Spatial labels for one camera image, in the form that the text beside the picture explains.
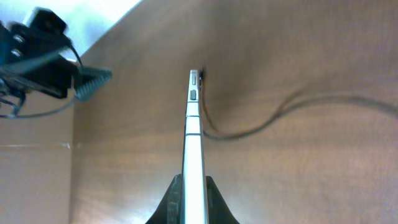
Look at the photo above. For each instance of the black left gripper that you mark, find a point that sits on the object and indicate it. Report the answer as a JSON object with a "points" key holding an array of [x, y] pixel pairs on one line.
{"points": [[31, 60]]}

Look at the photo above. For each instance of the black Samsung smartphone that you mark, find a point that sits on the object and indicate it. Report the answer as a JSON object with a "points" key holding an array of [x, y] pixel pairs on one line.
{"points": [[194, 198]]}

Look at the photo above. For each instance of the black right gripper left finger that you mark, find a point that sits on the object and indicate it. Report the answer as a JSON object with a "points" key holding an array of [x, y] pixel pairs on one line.
{"points": [[168, 210]]}

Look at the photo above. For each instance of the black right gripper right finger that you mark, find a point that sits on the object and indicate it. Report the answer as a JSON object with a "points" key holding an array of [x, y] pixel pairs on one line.
{"points": [[218, 211]]}

